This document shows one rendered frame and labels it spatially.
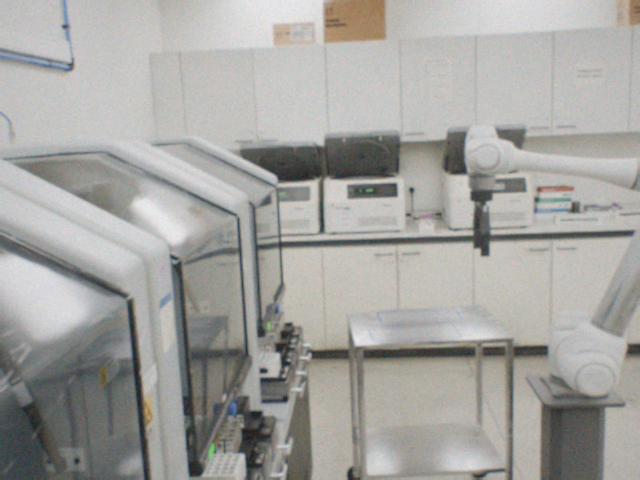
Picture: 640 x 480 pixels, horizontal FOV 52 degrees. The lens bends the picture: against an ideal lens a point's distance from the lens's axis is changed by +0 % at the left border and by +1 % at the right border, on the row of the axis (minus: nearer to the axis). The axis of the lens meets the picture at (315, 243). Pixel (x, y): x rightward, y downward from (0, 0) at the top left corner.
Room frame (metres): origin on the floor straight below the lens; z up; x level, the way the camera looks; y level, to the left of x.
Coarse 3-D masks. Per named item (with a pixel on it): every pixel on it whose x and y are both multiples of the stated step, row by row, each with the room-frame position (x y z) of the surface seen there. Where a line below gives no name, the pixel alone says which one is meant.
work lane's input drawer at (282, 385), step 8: (288, 368) 2.14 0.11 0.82; (280, 376) 2.07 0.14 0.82; (288, 376) 2.10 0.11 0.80; (264, 384) 2.05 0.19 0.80; (272, 384) 2.05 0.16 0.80; (280, 384) 2.05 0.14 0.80; (288, 384) 2.06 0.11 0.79; (304, 384) 2.16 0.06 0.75; (264, 392) 2.05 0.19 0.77; (272, 392) 2.05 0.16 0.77; (280, 392) 2.05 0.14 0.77; (288, 392) 2.05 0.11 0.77; (296, 392) 2.11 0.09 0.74
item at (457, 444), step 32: (352, 320) 2.66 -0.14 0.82; (384, 320) 2.64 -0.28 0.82; (416, 320) 2.62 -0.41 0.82; (448, 320) 2.60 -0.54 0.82; (480, 320) 2.58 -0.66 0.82; (352, 352) 2.76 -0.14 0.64; (480, 352) 2.77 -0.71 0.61; (512, 352) 2.35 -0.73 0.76; (352, 384) 2.76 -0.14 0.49; (480, 384) 2.77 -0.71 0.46; (512, 384) 2.35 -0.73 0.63; (352, 416) 2.76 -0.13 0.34; (480, 416) 2.77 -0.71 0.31; (512, 416) 2.35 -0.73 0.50; (352, 448) 2.76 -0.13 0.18; (384, 448) 2.57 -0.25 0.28; (416, 448) 2.56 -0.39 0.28; (448, 448) 2.54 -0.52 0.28; (480, 448) 2.53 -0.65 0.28; (512, 448) 2.35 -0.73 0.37
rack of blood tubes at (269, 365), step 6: (258, 354) 2.17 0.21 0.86; (264, 354) 2.16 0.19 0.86; (270, 354) 2.16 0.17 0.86; (276, 354) 2.15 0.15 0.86; (258, 360) 2.10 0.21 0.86; (264, 360) 2.10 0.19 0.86; (270, 360) 2.10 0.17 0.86; (276, 360) 2.09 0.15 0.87; (258, 366) 2.07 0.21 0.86; (264, 366) 2.07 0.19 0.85; (270, 366) 2.07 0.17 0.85; (276, 366) 2.07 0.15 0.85; (264, 372) 2.14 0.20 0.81; (270, 372) 2.07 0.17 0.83; (276, 372) 2.07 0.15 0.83
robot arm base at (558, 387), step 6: (540, 378) 2.22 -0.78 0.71; (546, 378) 2.19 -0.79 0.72; (552, 378) 2.13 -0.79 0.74; (558, 378) 2.10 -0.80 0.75; (546, 384) 2.16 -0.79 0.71; (552, 384) 2.12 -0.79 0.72; (558, 384) 2.10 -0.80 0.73; (564, 384) 2.08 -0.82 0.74; (552, 390) 2.09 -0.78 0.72; (558, 390) 2.08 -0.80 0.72; (564, 390) 2.07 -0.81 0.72; (570, 390) 2.07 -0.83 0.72; (552, 396) 2.07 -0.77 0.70; (558, 396) 2.06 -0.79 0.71; (564, 396) 2.06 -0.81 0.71; (570, 396) 2.06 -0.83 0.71; (576, 396) 2.06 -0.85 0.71; (582, 396) 2.06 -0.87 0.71; (606, 396) 2.05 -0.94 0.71
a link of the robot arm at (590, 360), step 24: (624, 264) 1.91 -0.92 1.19; (624, 288) 1.89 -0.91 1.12; (600, 312) 1.92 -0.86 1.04; (624, 312) 1.88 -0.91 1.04; (576, 336) 1.93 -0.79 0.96; (600, 336) 1.88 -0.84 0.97; (576, 360) 1.87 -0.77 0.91; (600, 360) 1.83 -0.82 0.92; (576, 384) 1.85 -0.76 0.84; (600, 384) 1.83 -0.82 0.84
